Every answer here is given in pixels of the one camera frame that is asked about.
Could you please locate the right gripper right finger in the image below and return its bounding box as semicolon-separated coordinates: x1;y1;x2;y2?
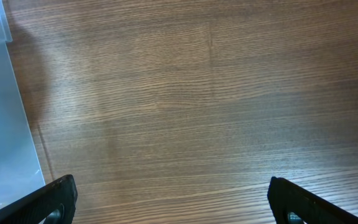
267;177;358;224

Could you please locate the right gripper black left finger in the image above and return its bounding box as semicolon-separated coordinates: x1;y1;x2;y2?
0;174;78;224

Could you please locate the clear plastic storage container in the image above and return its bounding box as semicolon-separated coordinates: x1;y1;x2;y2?
0;1;45;209

